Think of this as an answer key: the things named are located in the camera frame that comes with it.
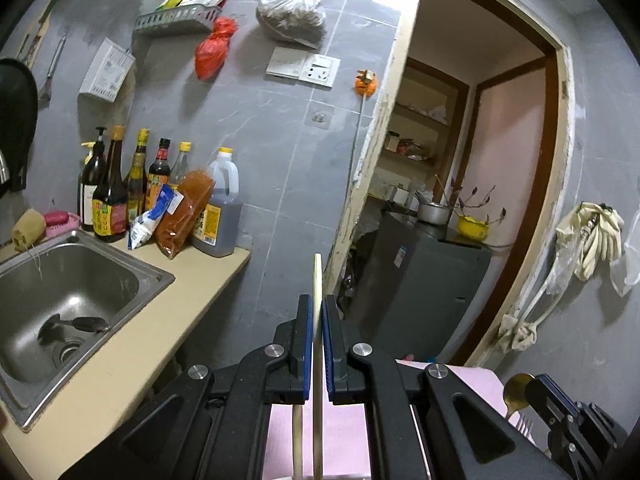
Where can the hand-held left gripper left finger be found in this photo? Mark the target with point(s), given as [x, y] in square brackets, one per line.
[306, 345]

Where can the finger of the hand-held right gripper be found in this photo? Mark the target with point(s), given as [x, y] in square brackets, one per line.
[550, 391]

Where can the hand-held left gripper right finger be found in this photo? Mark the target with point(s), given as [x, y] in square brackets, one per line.
[330, 345]

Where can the gold spoon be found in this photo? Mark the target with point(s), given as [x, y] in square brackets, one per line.
[517, 387]

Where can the gold fork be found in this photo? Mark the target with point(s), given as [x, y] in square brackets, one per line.
[523, 425]

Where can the wooden chopstick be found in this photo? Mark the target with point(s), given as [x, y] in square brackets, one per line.
[297, 440]
[317, 280]

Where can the pink floral tablecloth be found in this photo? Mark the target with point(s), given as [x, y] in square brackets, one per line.
[345, 440]

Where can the dark grey cabinet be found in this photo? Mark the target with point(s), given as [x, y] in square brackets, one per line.
[420, 285]

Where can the white mesh bag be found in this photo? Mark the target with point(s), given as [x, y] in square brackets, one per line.
[625, 275]

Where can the cream rubber gloves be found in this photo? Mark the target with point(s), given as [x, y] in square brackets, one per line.
[595, 240]

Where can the large oil jug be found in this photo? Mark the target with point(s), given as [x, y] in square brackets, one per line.
[222, 210]

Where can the steel cooking pot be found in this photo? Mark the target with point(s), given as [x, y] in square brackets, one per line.
[432, 212]

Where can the beige kitchen counter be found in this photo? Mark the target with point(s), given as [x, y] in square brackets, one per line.
[130, 375]

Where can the yellow bowl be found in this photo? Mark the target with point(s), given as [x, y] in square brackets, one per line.
[472, 227]

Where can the orange spice packet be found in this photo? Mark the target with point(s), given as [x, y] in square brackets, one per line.
[182, 210]

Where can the blue and white packet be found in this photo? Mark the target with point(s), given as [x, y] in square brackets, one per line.
[150, 222]

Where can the bare plant branches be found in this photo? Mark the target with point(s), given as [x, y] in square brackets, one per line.
[472, 197]

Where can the steel sink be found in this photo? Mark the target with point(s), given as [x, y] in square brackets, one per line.
[100, 280]

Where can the clear bottle yellow cap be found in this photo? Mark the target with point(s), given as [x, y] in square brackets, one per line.
[181, 165]

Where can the dark bottle red label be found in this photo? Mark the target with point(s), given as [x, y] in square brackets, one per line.
[158, 175]

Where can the clear adhesive hook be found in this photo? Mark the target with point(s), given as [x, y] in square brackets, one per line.
[318, 117]

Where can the wooden shelf unit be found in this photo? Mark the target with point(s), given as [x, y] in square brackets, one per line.
[420, 130]

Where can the brown sauce bottle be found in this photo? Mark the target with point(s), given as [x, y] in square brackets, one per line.
[136, 180]

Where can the soy sauce bottle yellow label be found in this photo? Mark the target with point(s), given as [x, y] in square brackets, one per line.
[111, 200]

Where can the orange plug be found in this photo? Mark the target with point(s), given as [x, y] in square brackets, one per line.
[366, 82]

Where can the dark pump bottle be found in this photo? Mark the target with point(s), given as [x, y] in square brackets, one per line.
[90, 185]

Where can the loofah sponge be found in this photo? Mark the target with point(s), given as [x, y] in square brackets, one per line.
[29, 230]

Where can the red plastic bag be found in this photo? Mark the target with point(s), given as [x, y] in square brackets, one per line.
[212, 52]

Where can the clear bag of dried goods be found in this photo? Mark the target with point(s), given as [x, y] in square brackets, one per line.
[290, 12]

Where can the white hanging slotted box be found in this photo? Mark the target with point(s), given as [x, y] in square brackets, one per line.
[107, 70]

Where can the grey slotted shelf rack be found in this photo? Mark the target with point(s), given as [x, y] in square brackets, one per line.
[175, 17]

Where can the black wok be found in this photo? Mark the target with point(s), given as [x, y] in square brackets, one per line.
[17, 120]

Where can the hanging metal peeler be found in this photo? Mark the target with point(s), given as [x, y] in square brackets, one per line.
[52, 70]

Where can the wooden spatula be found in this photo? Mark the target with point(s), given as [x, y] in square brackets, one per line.
[40, 25]

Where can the cream door frame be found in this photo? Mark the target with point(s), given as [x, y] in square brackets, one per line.
[385, 110]

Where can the white wall socket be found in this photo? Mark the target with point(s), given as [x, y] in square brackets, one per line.
[321, 71]

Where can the white light switch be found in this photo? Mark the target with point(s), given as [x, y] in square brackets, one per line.
[287, 62]

